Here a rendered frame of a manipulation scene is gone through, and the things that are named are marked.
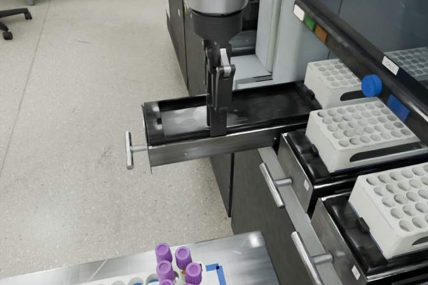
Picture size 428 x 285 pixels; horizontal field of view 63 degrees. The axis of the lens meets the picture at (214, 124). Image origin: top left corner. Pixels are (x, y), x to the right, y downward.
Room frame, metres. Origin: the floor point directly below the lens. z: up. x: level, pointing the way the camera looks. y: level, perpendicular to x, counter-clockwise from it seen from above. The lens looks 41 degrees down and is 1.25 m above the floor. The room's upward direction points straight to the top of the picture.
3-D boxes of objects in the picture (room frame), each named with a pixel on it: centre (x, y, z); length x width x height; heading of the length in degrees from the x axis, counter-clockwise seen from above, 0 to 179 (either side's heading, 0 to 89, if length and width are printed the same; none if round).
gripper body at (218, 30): (0.50, 0.00, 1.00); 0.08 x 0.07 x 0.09; 14
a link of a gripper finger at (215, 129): (0.48, -0.01, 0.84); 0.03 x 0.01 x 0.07; 104
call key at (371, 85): (0.39, -0.21, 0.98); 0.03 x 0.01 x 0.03; 14
